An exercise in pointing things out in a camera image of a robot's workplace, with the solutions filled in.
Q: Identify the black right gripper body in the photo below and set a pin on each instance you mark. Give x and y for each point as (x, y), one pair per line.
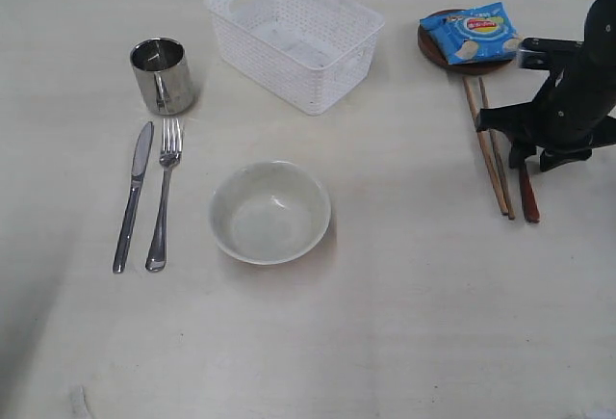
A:
(569, 116)

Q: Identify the brown wooden chopstick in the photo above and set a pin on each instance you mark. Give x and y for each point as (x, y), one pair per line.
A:
(485, 151)
(497, 155)

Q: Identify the dark red wooden spoon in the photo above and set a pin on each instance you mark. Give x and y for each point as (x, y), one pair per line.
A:
(530, 209)

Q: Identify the blue chips bag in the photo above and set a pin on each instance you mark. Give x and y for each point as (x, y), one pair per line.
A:
(476, 34)

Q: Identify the brown wooden plate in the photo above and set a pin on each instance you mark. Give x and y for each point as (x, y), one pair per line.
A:
(467, 65)

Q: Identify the white perforated plastic basket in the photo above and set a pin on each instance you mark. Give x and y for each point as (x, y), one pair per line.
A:
(310, 53)

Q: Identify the clear textured glass bowl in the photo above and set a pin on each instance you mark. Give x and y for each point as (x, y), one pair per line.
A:
(269, 213)

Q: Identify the grey metal cup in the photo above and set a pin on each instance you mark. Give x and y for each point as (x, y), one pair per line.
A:
(163, 76)

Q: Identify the silver table knife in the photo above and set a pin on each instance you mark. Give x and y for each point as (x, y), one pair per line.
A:
(138, 169)

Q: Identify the silver metal fork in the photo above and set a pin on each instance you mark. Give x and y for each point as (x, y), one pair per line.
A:
(169, 158)

